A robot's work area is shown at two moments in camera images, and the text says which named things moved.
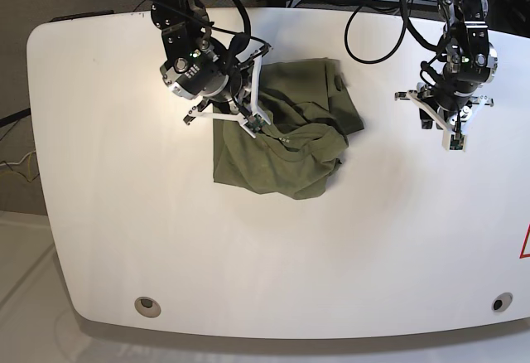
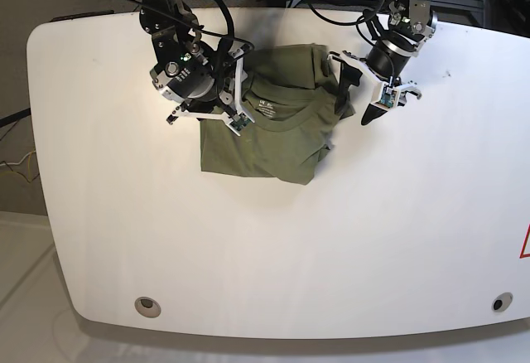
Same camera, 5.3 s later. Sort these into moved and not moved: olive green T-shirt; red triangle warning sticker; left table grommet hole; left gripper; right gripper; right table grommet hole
Moved: right gripper; olive green T-shirt; left gripper
Not moved: right table grommet hole; red triangle warning sticker; left table grommet hole
